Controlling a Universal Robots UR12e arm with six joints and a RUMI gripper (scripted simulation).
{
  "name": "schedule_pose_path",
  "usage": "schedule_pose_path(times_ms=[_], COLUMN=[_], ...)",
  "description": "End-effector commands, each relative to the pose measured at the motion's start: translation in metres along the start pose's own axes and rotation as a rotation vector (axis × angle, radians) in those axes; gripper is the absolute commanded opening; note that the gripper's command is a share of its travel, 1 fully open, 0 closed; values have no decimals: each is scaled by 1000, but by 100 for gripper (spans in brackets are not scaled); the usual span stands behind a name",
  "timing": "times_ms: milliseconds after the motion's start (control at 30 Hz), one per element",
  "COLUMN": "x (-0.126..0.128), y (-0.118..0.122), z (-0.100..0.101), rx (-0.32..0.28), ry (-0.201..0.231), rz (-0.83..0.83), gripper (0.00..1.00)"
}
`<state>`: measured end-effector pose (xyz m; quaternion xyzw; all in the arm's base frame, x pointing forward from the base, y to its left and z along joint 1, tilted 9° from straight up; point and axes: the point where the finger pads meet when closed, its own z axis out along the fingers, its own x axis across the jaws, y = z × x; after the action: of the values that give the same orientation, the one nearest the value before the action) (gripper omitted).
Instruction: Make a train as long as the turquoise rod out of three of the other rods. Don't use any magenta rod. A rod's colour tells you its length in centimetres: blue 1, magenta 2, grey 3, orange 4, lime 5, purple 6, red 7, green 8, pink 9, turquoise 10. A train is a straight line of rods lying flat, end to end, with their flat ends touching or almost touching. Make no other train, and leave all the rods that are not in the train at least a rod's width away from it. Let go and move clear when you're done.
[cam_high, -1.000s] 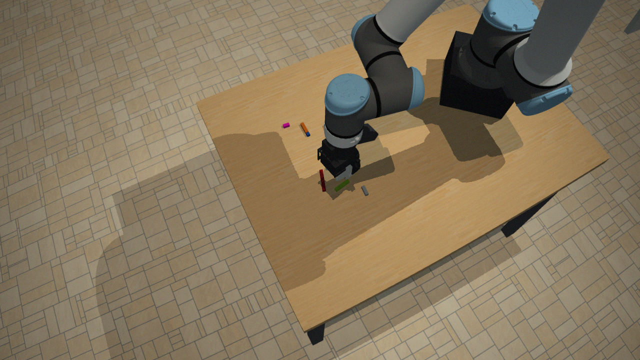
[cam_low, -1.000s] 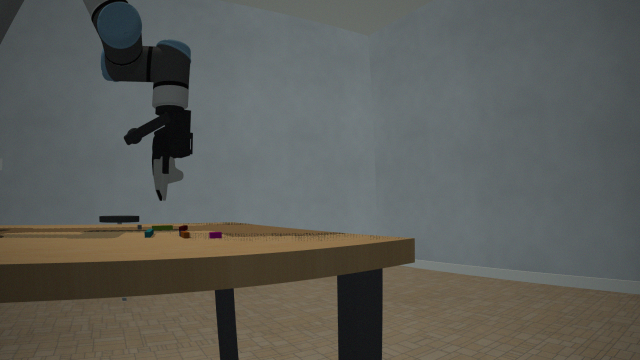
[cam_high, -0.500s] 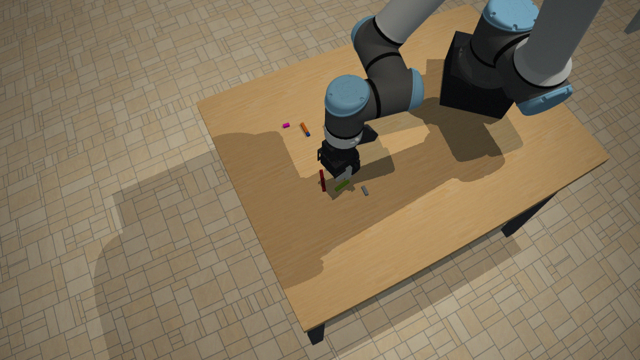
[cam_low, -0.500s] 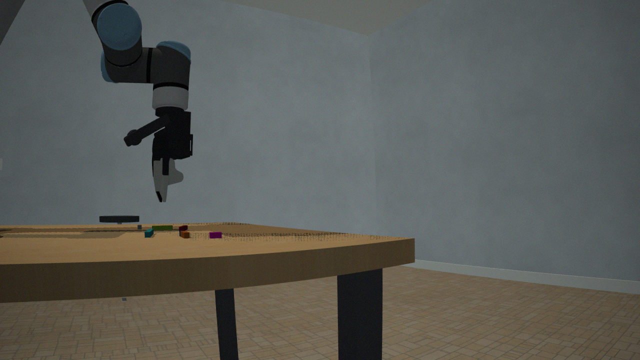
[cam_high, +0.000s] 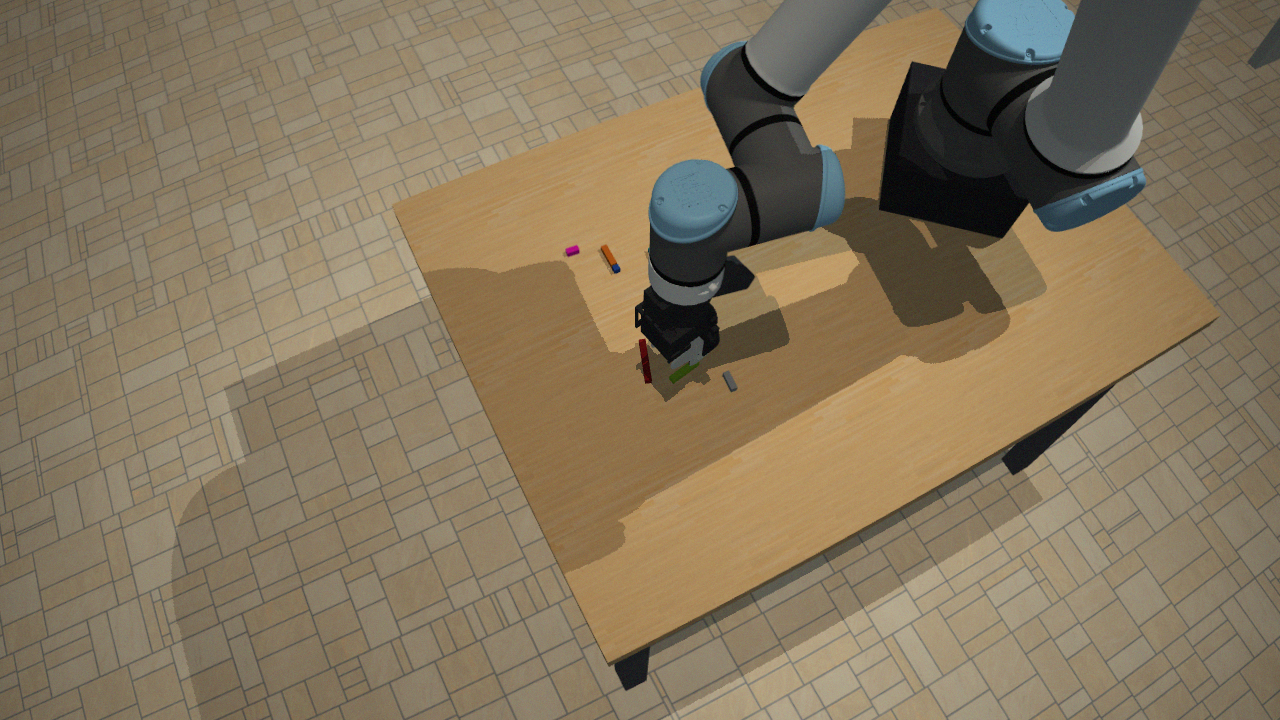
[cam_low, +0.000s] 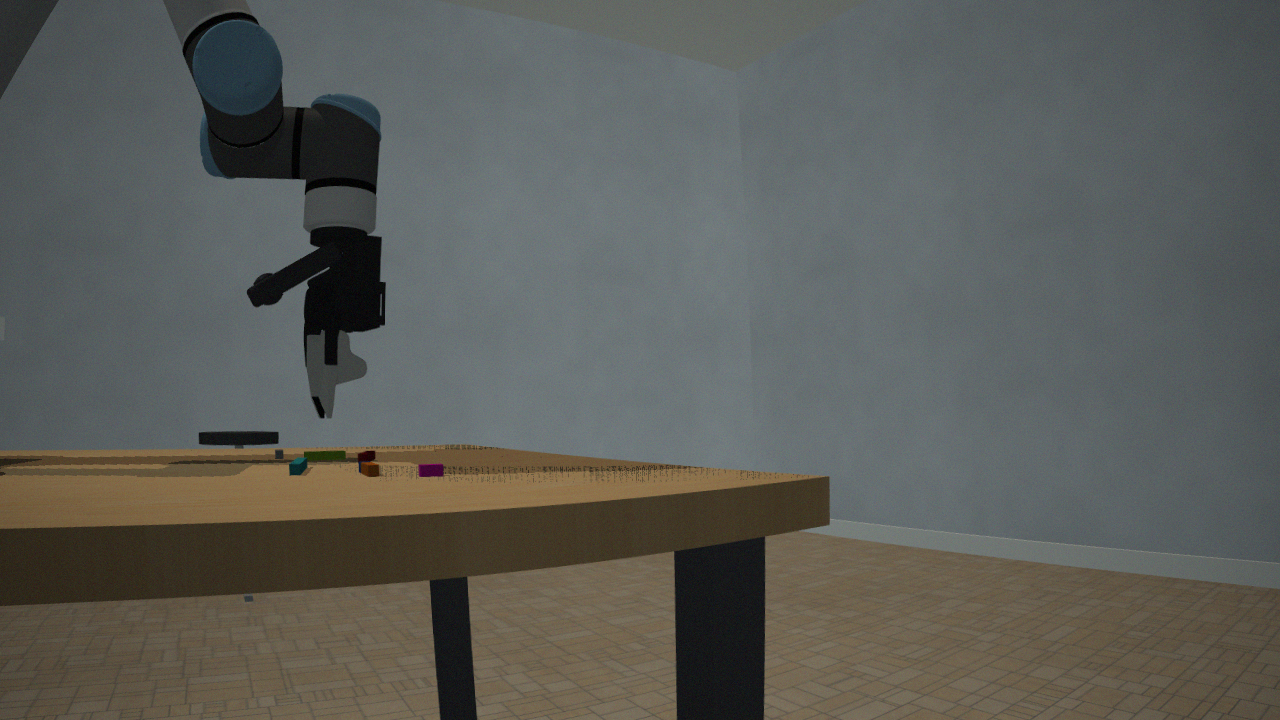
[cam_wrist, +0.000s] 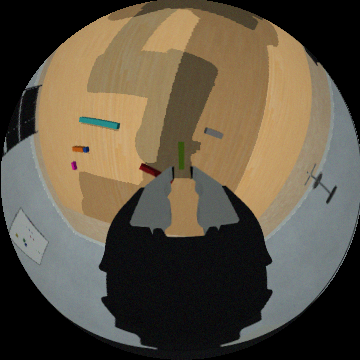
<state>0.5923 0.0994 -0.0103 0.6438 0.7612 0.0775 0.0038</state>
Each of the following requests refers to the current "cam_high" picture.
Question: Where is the green rectangular bar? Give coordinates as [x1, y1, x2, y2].
[669, 363, 699, 384]

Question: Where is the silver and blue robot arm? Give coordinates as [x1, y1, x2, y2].
[648, 0, 1202, 306]

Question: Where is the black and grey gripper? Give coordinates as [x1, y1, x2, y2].
[635, 286, 721, 369]

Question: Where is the dark red rod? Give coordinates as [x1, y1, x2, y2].
[639, 340, 652, 384]

